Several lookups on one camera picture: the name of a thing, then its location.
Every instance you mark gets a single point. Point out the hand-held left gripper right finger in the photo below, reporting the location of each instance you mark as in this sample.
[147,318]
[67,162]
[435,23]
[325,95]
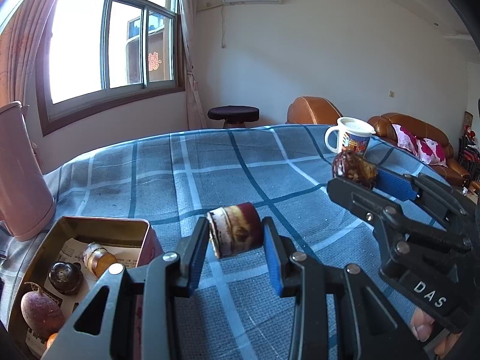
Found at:
[273,262]

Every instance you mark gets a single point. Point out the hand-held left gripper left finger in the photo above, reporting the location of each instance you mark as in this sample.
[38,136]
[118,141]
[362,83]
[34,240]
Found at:
[197,258]

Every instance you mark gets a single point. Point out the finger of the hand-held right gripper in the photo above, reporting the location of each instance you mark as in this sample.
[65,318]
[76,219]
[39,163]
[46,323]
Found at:
[397,184]
[356,198]

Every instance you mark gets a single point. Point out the small dark water chestnut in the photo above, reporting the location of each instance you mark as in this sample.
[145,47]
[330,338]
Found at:
[352,168]

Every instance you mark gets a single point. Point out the pink metal tin box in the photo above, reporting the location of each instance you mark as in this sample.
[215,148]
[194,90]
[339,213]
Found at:
[112,232]

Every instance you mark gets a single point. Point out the purple sweet potato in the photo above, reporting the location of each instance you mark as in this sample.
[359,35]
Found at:
[39,313]

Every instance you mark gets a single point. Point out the small orange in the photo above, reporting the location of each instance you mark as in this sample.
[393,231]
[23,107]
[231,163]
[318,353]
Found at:
[51,341]

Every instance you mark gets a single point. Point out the person's right hand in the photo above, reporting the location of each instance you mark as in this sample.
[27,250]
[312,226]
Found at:
[423,328]

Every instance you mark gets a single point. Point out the white printed mug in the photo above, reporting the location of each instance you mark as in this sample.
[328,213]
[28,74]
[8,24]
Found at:
[350,140]

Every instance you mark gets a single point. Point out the brown leather sofa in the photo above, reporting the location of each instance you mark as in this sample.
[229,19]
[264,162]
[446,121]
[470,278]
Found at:
[408,123]

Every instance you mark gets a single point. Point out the dark metal rack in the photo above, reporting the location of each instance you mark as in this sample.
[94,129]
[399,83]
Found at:
[468,138]

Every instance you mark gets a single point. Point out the blue plaid tablecloth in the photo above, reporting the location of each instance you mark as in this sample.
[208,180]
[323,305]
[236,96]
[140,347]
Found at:
[225,165]

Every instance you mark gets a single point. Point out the brown leather armchair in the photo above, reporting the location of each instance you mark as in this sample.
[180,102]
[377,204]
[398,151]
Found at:
[311,108]

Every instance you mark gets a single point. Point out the printed paper leaflet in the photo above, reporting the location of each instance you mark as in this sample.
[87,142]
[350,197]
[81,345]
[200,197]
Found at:
[71,247]

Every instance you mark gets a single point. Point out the dark round stool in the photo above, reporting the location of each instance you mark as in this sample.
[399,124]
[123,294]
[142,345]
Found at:
[232,113]

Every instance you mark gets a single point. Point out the pink electric kettle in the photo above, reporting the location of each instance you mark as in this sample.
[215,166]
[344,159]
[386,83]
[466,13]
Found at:
[22,180]

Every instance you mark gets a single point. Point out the beige curtain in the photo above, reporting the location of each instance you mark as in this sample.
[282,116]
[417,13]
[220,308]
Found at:
[191,63]

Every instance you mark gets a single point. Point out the red window decoration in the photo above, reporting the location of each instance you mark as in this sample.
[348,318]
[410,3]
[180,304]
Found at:
[153,62]

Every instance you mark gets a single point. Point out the air conditioner pipe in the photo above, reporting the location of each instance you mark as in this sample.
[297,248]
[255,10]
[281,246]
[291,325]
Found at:
[224,26]

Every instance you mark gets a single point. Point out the sliding glass window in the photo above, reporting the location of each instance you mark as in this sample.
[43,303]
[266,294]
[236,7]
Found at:
[78,45]

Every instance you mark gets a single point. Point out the pink curtain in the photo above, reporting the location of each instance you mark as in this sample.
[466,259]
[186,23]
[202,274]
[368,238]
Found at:
[18,52]

